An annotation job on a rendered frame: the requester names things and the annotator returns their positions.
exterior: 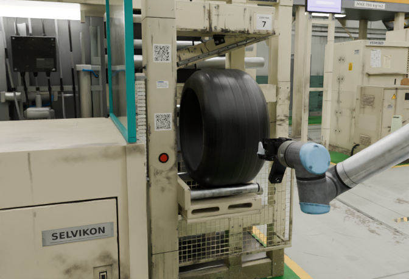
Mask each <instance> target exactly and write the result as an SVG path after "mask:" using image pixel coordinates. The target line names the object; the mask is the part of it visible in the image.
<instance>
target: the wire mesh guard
mask: <svg viewBox="0 0 409 279"><path fill-rule="evenodd" d="M178 154H182V153H181V150H178ZM180 162H182V161H180ZM266 164H271V163H266V161H265V173H263V174H265V176H266V174H267V173H266V169H270V168H266ZM181 167H182V165H181ZM178 172H183V171H178ZM269 173H270V172H269ZM294 174H295V169H292V168H291V177H290V193H289V194H290V202H287V203H290V206H289V207H290V211H289V220H287V221H289V224H288V225H289V230H288V240H289V241H290V244H289V245H285V244H284V245H281V234H280V243H279V244H280V245H277V243H276V245H277V246H273V247H272V246H271V247H266V248H262V249H260V233H258V234H259V242H257V243H259V249H256V248H257V247H256V239H258V238H256V233H255V234H254V235H255V243H253V244H255V247H254V248H255V250H249V251H247V249H248V248H247V245H248V244H247V240H252V239H247V236H249V235H247V227H249V226H246V240H244V241H246V249H243V219H242V222H240V223H242V231H240V232H242V250H246V251H245V252H238V250H236V251H237V253H234V252H235V251H234V237H233V253H231V254H227V255H225V250H224V255H220V256H214V257H210V258H207V256H205V257H206V258H203V259H202V258H201V259H199V260H192V261H185V262H183V253H182V255H180V256H182V260H179V261H182V263H179V267H181V266H188V265H191V264H198V263H205V262H208V261H215V260H222V259H226V258H232V257H237V256H243V255H249V254H254V253H260V252H267V251H271V250H277V249H284V248H288V247H291V246H292V225H293V192H294ZM285 176H286V180H282V181H286V185H287V176H289V175H287V171H286V175H285ZM265 183H269V186H268V187H269V191H265V192H269V199H270V187H272V186H270V181H269V182H265ZM279 186H283V185H279ZM277 187H278V185H277ZM263 188H267V187H263ZM281 190H285V203H286V199H289V198H286V189H281ZM277 191H280V190H277ZM265 192H264V193H265ZM261 193H262V192H261V179H260V197H261ZM278 195H281V203H278V200H279V199H276V200H277V208H275V209H277V214H278V204H281V209H282V194H278ZM274 196H277V195H274V184H273V197H274ZM264 197H267V196H264ZM273 205H276V204H273ZM265 206H267V205H264V210H262V211H264V214H263V215H264V219H260V220H264V225H265V215H266V214H265ZM271 210H274V209H271ZM272 214H275V213H272ZM256 216H257V215H255V217H256ZM259 216H262V215H259ZM180 217H181V221H180V222H181V226H180V227H181V242H182V227H184V226H182V222H183V221H182V216H180ZM250 217H251V221H249V222H251V224H252V217H253V216H252V215H251V216H250ZM273 218H276V217H273ZM273 218H269V204H268V222H269V219H273ZM237 219H238V223H236V224H238V232H236V233H238V241H236V242H239V237H241V236H239V228H241V227H239V219H240V218H239V217H238V218H237ZM228 220H232V219H228ZM260 220H255V221H260ZM220 221H221V220H220ZM206 223H210V222H206ZM206 223H202V224H206ZM200 224H201V223H200ZM194 225H196V229H193V230H196V233H197V223H196V224H194ZM227 225H230V224H227ZM258 225H261V224H258ZM185 226H186V230H185V231H186V234H187V231H188V230H187V226H188V225H187V223H186V225H185ZM219 226H222V225H219ZM255 226H257V225H256V224H255ZM211 227H212V226H210V228H211ZM206 228H209V227H206ZM268 228H271V227H268ZM198 229H202V227H201V228H198ZM229 229H233V228H229ZM229 229H226V230H229ZM191 230H192V224H191ZM218 231H221V230H218ZM248 231H251V230H248ZM210 232H212V231H210ZM269 232H272V240H271V241H274V240H273V224H272V231H269ZM205 233H208V232H205ZM266 233H268V232H266ZM197 234H200V233H197ZM201 234H202V232H201ZM228 234H231V233H228ZM263 234H264V232H263ZM193 235H196V234H193ZM220 235H221V234H220ZM220 235H216V236H220ZM250 235H252V234H250ZM185 236H188V235H185ZM208 237H212V236H208ZM266 237H269V236H266ZM205 238H207V237H205ZM263 238H265V237H263ZM201 239H202V237H201ZM227 239H229V238H227ZM219 240H222V239H219ZM275 240H277V239H275ZM215 241H218V240H215ZM179 242H180V241H179ZM207 242H211V241H207ZM207 242H205V243H207ZM264 242H266V241H264ZM268 242H269V240H268ZM200 243H202V242H200ZM229 243H231V242H229ZM218 245H220V244H218ZM251 245H252V243H251ZM210 246H213V245H210ZM264 246H267V245H264ZM264 246H261V247H264ZM206 247H209V246H206ZM206 247H205V248H206ZM199 248H202V247H199ZM227 248H230V247H227ZM220 249H221V248H220ZM250 249H253V248H250ZM187 250H190V249H187ZM209 251H212V250H209ZM205 252H208V251H205ZM198 253H202V251H201V252H198ZM229 253H230V251H229ZM191 254H193V253H191ZM218 254H221V253H218ZM187 255H190V254H187ZM214 255H217V254H214ZM208 256H211V255H208ZM201 257H203V256H201ZM190 259H193V258H190ZM187 260H189V259H188V258H187Z"/></svg>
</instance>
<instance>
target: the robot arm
mask: <svg viewBox="0 0 409 279"><path fill-rule="evenodd" d="M262 142H263V143H261V142H259V148H258V152H257V156H258V158H259V159H263V160H265V161H273V165H272V167H271V171H270V174H269V177H268V179H269V181H270V183H271V184H272V183H281V182H282V179H283V176H284V174H285V170H286V168H287V167H288V168H292V169H295V175H296V184H297V189H298V197H299V205H300V209H301V211H302V212H303V213H306V214H326V213H328V212H329V211H330V202H331V201H332V200H334V198H336V197H337V196H339V195H340V194H342V193H344V192H346V191H348V190H350V189H352V188H354V187H356V185H358V184H360V183H362V182H364V181H365V180H367V179H369V178H371V177H373V176H375V175H377V174H379V173H381V172H383V171H385V170H387V169H389V168H391V167H393V166H395V165H397V164H399V163H401V162H403V161H405V160H406V159H408V158H409V123H408V124H406V125H404V126H403V127H401V128H399V129H397V130H396V131H394V132H393V133H390V134H389V135H387V136H386V137H384V138H382V139H380V140H379V141H377V142H375V143H374V144H372V145H370V146H368V147H367V148H365V149H363V150H361V151H360V152H358V153H357V154H355V155H353V156H351V157H350V158H348V159H346V160H345V161H343V162H341V163H338V164H336V165H334V166H332V167H331V168H329V166H330V155H329V152H328V150H327V149H326V148H325V147H324V146H322V145H320V144H317V143H311V142H309V143H305V142H299V141H292V139H291V138H284V137H279V138H262ZM262 144H263V146H262Z"/></svg>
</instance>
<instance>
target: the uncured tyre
mask: <svg viewBox="0 0 409 279"><path fill-rule="evenodd" d="M179 135H180V146H181V153H182V156H183V161H184V165H185V167H186V170H187V172H188V174H189V176H190V177H191V179H193V180H194V181H195V182H197V183H198V184H199V185H200V186H202V187H206V188H210V187H216V186H227V185H238V184H245V183H248V182H250V181H252V180H253V179H254V178H255V177H256V176H257V174H258V173H259V171H260V170H261V169H262V167H263V165H264V163H265V160H263V159H259V158H258V156H257V152H258V148H259V142H261V143H263V142H262V138H270V116H269V112H268V106H267V102H266V99H265V96H264V94H263V92H262V90H261V88H260V86H259V85H258V84H257V82H256V81H255V80H254V79H253V78H252V77H251V76H250V75H249V74H248V73H247V72H245V71H242V70H239V69H201V70H198V71H195V72H194V73H193V74H192V75H191V76H190V77H189V78H188V79H187V80H186V82H185V84H184V87H183V90H182V92H181V98H180V107H179ZM262 146H263V144H262Z"/></svg>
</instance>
